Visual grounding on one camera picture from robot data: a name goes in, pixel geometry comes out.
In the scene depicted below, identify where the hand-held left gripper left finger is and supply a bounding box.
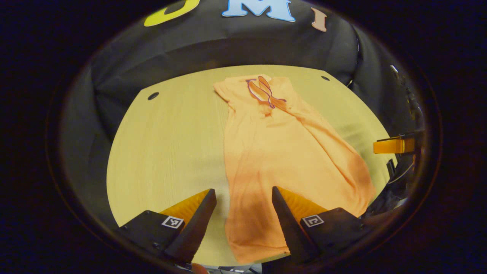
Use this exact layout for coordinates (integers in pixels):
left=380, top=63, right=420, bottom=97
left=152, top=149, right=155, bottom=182
left=117, top=188, right=217, bottom=264

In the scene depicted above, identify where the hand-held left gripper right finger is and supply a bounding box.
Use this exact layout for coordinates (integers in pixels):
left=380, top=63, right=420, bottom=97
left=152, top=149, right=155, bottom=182
left=271, top=186, right=372, bottom=266

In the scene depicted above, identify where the orange T-shirt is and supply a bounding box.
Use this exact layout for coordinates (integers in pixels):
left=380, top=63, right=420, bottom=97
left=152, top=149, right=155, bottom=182
left=214, top=75, right=376, bottom=265

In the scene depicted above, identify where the black backdrop cloth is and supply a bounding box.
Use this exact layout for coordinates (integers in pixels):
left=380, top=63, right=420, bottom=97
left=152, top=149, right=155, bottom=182
left=61, top=0, right=423, bottom=229

